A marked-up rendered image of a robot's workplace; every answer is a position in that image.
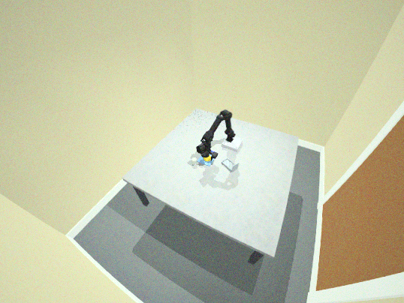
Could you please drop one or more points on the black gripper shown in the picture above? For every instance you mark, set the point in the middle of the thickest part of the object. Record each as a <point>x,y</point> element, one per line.
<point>214,154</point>

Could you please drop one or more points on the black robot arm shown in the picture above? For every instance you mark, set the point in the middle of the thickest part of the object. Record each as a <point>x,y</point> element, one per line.
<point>208,136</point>

